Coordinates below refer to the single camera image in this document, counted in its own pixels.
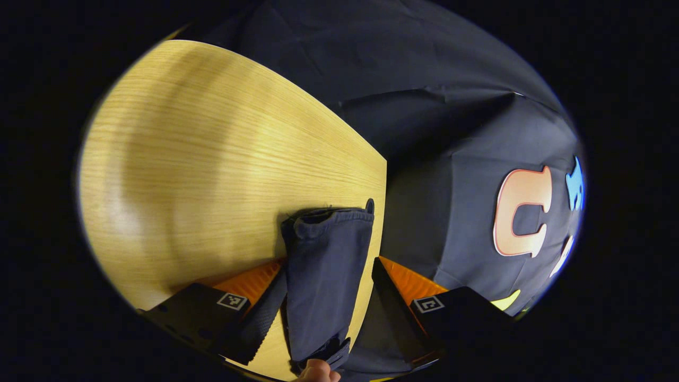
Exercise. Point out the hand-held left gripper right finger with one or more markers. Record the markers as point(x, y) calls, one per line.
point(398, 313)

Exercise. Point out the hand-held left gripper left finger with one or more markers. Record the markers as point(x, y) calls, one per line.
point(260, 323)

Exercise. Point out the black jeans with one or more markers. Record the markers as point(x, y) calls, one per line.
point(326, 276)

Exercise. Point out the black backdrop cloth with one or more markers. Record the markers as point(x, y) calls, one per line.
point(451, 132)

